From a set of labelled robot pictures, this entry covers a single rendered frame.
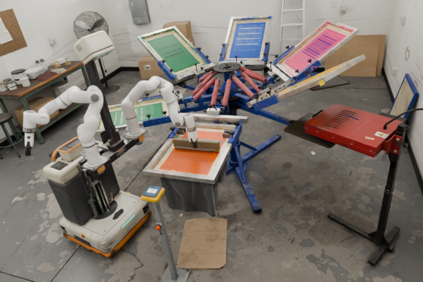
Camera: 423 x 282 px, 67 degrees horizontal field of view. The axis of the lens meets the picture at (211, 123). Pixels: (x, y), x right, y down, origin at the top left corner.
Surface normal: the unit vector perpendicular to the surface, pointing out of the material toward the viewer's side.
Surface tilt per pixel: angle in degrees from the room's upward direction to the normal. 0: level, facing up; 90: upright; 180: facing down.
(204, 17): 90
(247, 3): 90
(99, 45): 64
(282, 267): 0
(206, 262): 0
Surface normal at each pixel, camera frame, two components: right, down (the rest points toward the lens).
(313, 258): -0.11, -0.87
